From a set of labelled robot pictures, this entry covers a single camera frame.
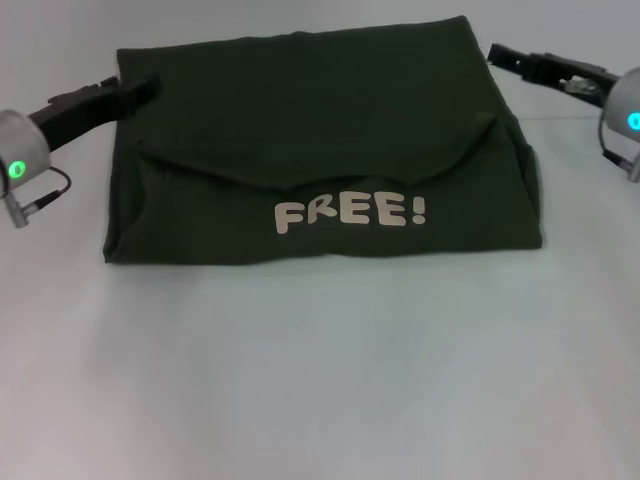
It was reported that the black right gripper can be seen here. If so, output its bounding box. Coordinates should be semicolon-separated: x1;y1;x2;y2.
486;42;622;110

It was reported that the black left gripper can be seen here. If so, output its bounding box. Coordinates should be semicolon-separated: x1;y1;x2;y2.
27;72;165;152

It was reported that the dark green shirt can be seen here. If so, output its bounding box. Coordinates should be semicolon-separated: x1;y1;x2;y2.
102;15;544;269

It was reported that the right arm cable with plug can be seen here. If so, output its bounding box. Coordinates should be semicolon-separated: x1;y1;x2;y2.
597;122;640;185

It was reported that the arm cable with plug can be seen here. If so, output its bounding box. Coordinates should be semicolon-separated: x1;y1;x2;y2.
597;122;640;185
0;167;75;232

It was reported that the left arm cable with plug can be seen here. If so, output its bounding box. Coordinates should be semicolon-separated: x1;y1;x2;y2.
0;167;75;232

